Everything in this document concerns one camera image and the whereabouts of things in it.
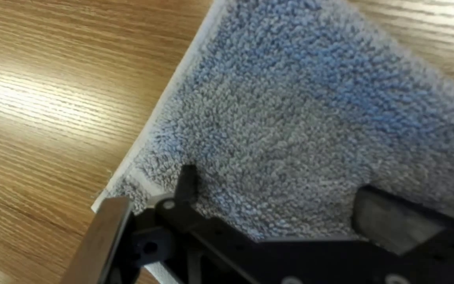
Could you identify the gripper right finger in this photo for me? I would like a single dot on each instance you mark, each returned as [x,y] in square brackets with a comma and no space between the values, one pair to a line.
[392,221]

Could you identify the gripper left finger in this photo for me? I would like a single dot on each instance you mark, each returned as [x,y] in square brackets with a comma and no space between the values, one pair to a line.
[179,225]

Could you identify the blue grey terry towel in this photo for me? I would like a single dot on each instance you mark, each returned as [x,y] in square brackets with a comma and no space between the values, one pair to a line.
[302,118]

